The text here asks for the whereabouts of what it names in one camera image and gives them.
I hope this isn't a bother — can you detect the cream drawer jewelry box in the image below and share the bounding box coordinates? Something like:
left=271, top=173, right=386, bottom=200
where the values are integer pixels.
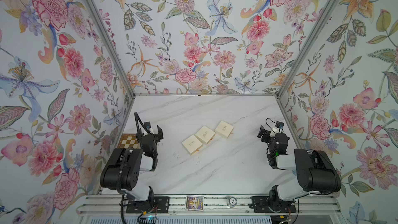
left=181, top=135, right=203, bottom=155

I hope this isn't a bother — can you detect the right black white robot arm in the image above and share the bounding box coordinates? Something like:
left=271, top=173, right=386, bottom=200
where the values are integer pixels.
left=258, top=126, right=342, bottom=203

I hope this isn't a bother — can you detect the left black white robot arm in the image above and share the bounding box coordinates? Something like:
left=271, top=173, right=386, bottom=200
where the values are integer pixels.
left=100, top=127, right=163, bottom=204

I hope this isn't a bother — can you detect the far cream jewelry box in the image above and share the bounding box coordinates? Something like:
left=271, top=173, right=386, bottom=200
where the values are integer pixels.
left=215, top=121, right=234, bottom=139

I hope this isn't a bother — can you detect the middle cream jewelry box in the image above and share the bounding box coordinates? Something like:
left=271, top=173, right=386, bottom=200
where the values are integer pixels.
left=195, top=126, right=215, bottom=145

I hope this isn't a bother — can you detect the wooden chessboard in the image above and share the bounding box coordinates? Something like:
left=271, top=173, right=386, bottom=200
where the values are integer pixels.
left=117, top=133, right=141, bottom=149

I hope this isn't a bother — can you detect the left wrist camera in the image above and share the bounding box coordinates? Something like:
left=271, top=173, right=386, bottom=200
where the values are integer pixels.
left=144, top=122, right=153, bottom=133

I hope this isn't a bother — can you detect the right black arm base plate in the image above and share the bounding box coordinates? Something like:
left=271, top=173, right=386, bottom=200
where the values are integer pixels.
left=248, top=196, right=296, bottom=214

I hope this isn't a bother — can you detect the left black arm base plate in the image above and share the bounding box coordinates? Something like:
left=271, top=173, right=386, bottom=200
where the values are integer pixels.
left=125, top=196, right=170, bottom=214

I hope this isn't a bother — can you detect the round silver knob on rail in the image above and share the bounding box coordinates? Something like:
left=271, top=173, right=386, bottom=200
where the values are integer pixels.
left=228, top=197, right=237, bottom=208

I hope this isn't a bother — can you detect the colourful card on rail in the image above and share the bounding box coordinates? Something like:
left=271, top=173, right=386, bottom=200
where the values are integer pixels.
left=185, top=196, right=204, bottom=211

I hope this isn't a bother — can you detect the aluminium front rail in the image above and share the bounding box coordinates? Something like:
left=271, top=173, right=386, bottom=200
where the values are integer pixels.
left=77, top=194, right=341, bottom=216

